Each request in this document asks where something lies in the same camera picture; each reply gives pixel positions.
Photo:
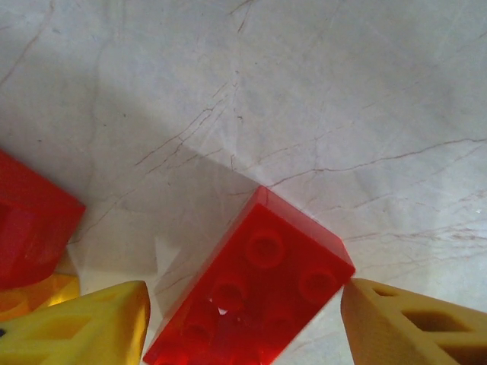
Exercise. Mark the orange-yellow lego plate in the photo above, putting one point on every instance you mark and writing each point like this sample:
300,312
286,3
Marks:
57,289

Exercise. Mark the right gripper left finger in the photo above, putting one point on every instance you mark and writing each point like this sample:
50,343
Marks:
114,304

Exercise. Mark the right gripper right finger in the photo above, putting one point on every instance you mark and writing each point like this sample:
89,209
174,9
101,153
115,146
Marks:
365,311

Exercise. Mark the red sloped lego brick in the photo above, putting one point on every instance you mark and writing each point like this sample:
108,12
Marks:
30,213

